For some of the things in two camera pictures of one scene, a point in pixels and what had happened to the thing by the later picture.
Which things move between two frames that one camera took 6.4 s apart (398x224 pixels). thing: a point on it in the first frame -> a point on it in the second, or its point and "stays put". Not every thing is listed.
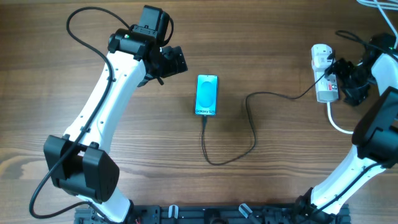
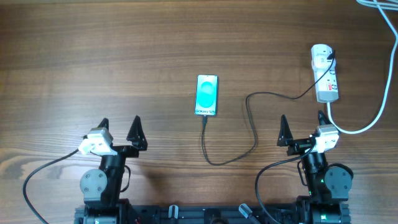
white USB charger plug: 321,61 stays put
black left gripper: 173,66 -> 137,140
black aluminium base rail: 214,214 stays put
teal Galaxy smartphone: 206,94 stays put
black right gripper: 354,94 -> 286,139
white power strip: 326,86 stays put
